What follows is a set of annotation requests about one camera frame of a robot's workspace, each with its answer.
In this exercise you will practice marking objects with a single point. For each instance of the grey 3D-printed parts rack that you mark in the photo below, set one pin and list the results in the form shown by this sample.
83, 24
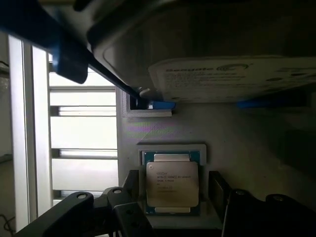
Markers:
222, 153

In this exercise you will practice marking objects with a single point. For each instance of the blue disk support clip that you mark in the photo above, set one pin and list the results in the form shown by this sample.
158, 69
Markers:
161, 105

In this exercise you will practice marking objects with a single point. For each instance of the aluminium slat table frame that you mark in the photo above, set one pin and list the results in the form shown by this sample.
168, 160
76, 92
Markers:
61, 138

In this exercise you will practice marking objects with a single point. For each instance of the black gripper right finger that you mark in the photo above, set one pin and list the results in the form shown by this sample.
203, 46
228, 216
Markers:
249, 212

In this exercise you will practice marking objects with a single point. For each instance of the Seagate hard disk drive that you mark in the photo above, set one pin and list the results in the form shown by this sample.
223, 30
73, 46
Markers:
202, 49

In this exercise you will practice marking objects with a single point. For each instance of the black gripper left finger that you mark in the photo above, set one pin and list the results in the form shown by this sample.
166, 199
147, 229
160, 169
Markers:
123, 197

